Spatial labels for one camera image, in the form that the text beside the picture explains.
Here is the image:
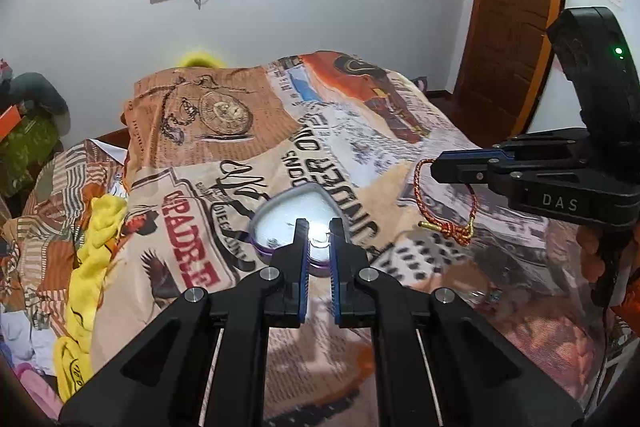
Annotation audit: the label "red and gold cord bracelet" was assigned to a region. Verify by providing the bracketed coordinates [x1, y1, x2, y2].
[414, 158, 478, 248]

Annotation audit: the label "green patterned bag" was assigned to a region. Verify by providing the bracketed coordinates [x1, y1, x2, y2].
[0, 113, 61, 199]

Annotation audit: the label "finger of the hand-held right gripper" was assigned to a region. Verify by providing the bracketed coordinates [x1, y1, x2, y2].
[430, 142, 566, 186]

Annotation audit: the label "yellow plush toy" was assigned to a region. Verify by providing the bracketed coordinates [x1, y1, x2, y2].
[179, 50, 223, 68]

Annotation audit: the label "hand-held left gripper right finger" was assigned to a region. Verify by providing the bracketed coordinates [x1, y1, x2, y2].
[328, 217, 586, 427]

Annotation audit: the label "heart-shaped purple jewelry box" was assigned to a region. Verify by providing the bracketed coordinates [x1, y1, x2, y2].
[248, 183, 345, 279]

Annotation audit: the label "pink cloth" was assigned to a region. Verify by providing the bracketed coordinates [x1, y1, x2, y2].
[15, 364, 63, 420]

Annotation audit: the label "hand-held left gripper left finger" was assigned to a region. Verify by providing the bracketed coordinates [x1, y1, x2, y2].
[58, 218, 309, 427]

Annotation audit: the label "printed blanket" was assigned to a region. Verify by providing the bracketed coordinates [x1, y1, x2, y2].
[0, 51, 640, 427]

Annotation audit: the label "orange box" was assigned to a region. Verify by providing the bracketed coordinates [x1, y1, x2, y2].
[0, 104, 23, 142]

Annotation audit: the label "brown wooden door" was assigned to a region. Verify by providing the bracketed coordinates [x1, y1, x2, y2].
[453, 0, 568, 148]

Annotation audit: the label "grey pillow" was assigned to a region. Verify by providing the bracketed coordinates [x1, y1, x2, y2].
[9, 72, 70, 118]

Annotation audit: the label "yellow cloth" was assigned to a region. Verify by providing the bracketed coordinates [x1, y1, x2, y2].
[53, 195, 128, 400]

